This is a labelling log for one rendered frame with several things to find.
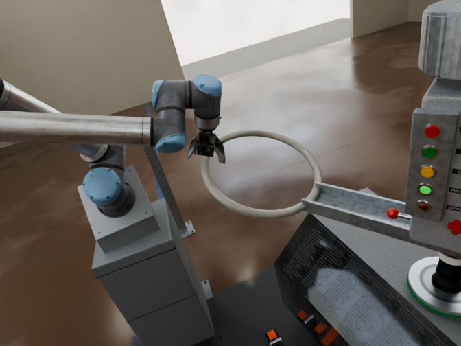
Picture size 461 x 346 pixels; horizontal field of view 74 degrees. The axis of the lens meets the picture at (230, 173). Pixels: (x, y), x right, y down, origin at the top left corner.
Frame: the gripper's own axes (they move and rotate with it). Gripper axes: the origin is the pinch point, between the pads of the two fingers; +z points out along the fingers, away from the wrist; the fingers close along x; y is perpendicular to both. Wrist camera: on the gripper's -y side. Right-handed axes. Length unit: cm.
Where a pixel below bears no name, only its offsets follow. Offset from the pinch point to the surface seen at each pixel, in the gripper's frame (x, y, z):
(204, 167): 0.2, 6.3, -1.7
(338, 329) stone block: 61, 44, 36
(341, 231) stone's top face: 62, 7, 23
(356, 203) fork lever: 57, 15, -5
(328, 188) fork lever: 47.9, 9.0, -4.0
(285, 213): 32.2, 22.1, -1.3
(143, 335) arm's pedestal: -26, 39, 106
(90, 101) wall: -340, -452, 311
